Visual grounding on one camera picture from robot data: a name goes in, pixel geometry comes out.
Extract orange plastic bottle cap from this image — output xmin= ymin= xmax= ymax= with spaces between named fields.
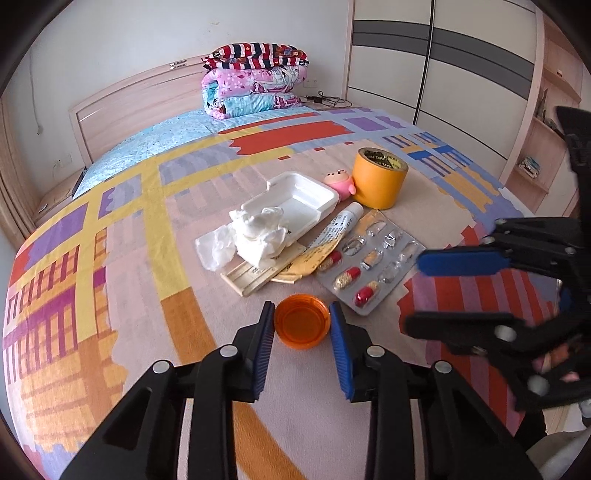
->
xmin=274 ymin=294 xmax=332 ymax=350

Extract person's light grey sweater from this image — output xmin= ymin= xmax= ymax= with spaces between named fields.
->
xmin=531 ymin=429 xmax=588 ymax=480

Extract white foam food container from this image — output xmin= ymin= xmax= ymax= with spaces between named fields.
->
xmin=240 ymin=172 xmax=340 ymax=241

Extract person's right hand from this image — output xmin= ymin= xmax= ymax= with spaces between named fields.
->
xmin=533 ymin=344 xmax=580 ymax=384

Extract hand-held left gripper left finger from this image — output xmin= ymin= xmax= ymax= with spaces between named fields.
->
xmin=60 ymin=301 xmax=276 ymax=480

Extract light blue bed sheet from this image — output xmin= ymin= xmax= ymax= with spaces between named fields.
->
xmin=73 ymin=108 xmax=296 ymax=199

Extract pill blister pack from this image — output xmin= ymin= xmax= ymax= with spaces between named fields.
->
xmin=316 ymin=210 xmax=426 ymax=317

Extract small wooden nightstand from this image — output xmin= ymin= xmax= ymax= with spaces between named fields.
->
xmin=302 ymin=96 xmax=356 ymax=112

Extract beige cardboard box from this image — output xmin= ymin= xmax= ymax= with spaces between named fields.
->
xmin=220 ymin=242 xmax=308 ymax=297

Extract yellow tape roll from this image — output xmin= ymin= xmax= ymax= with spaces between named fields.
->
xmin=353 ymin=148 xmax=409 ymax=210

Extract yellow packet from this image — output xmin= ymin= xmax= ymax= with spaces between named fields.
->
xmin=272 ymin=237 xmax=345 ymax=284

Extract small white tissue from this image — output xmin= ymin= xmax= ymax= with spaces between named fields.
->
xmin=195 ymin=226 xmax=241 ymax=272

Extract pink pig toy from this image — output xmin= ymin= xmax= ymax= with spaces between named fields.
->
xmin=322 ymin=170 xmax=357 ymax=200

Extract wooden nightstand with drawer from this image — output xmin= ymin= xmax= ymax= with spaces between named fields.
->
xmin=36 ymin=168 xmax=88 ymax=217

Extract large white tissue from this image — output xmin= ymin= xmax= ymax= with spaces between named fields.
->
xmin=228 ymin=206 xmax=289 ymax=268

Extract thin wall cable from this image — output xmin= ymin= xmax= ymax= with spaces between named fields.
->
xmin=28 ymin=51 xmax=44 ymax=134

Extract colourful patterned bed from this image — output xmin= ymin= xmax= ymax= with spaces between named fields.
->
xmin=2 ymin=107 xmax=555 ymax=480

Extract wooden bed headboard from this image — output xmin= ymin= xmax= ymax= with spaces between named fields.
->
xmin=69 ymin=53 xmax=222 ymax=167

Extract striped folded quilt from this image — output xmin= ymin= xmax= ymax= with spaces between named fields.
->
xmin=205 ymin=42 xmax=309 ymax=71

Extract pink cartoon folded quilt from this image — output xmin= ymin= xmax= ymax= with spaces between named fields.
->
xmin=202 ymin=65 xmax=309 ymax=100

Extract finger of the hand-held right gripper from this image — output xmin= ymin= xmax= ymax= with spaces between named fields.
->
xmin=417 ymin=217 xmax=581 ymax=282
xmin=405 ymin=310 xmax=579 ymax=412

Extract white sliding door wardrobe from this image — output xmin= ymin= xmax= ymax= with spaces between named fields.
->
xmin=346 ymin=0 xmax=550 ymax=185

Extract blue cartoon folded quilt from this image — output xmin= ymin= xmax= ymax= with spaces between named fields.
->
xmin=203 ymin=90 xmax=303 ymax=121

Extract white ointment tube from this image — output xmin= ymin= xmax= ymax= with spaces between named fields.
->
xmin=308 ymin=202 xmax=365 ymax=251

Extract black charger cable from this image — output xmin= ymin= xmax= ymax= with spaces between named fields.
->
xmin=302 ymin=92 xmax=352 ymax=108

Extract wooden corner shelf unit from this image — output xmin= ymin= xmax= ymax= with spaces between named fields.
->
xmin=501 ymin=18 xmax=587 ymax=213

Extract dark shelf ornaments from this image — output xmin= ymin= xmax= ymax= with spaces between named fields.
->
xmin=536 ymin=88 xmax=561 ymax=127

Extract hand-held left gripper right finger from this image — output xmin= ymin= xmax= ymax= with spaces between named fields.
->
xmin=329 ymin=302 xmax=543 ymax=480

